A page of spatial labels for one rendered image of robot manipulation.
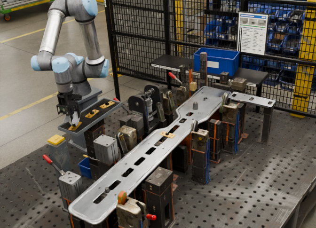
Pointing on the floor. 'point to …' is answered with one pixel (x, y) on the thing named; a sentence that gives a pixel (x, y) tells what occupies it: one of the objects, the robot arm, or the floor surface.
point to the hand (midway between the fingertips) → (74, 122)
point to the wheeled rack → (17, 5)
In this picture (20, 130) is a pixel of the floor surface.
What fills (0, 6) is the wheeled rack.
